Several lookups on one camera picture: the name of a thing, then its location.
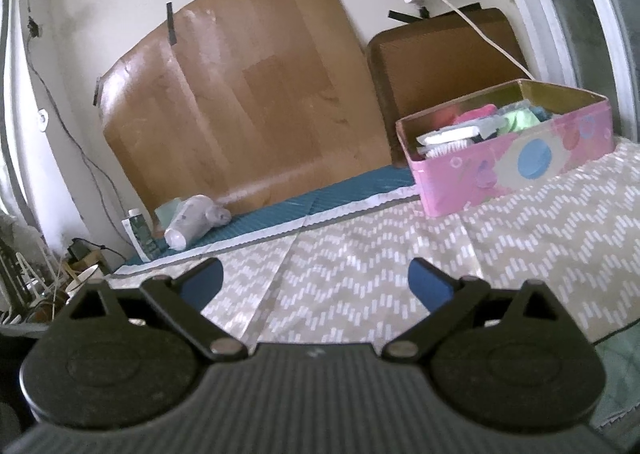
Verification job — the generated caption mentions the wire rack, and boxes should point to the wire rack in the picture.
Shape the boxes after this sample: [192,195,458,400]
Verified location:
[0,214,66,329]

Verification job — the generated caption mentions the light green cloth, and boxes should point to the light green cloth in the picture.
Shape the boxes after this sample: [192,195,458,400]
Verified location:
[502,108,541,132]

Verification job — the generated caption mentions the pink tin box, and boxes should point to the pink tin box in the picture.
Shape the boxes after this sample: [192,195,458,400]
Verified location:
[395,78,616,219]

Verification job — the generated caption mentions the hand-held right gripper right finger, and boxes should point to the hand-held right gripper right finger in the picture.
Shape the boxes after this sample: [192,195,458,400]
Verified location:
[382,258,563,364]

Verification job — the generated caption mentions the beige chevron tablecloth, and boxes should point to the beige chevron tablecloth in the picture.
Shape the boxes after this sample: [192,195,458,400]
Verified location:
[107,139,640,350]

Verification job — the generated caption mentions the brown woven tray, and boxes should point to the brown woven tray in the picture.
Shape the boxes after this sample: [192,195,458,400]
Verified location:
[366,8,531,167]

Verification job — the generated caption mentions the white power cable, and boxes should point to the white power cable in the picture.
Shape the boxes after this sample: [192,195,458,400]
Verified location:
[400,0,531,79]

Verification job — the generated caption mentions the paper cups in plastic bag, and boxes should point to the paper cups in plastic bag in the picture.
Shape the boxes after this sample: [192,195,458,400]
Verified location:
[164,194,232,251]

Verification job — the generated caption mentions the green patterned mat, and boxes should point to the green patterned mat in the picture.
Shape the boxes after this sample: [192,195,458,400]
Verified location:
[592,319,640,435]

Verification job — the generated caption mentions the pale green cup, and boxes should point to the pale green cup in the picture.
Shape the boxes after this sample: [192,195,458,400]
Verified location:
[154,199,183,229]

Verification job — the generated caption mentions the green white drink carton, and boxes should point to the green white drink carton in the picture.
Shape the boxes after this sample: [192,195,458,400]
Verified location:
[122,209,161,263]

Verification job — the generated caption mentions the wood pattern board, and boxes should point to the wood pattern board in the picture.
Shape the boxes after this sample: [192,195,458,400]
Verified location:
[100,0,393,219]

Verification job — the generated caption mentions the thin wall cable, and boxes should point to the thin wall cable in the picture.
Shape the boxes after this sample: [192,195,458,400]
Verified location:
[27,18,126,215]

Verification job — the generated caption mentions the white window frame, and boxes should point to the white window frame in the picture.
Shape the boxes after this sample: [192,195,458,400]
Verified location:
[480,0,640,145]

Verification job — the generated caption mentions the white tissue packet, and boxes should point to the white tissue packet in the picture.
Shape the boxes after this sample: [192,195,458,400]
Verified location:
[416,126,483,158]

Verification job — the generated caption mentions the black power adapter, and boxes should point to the black power adapter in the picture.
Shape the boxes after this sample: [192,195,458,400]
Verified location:
[67,238,101,259]

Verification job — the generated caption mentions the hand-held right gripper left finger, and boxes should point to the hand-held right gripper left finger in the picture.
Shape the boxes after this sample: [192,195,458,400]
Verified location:
[67,258,249,362]

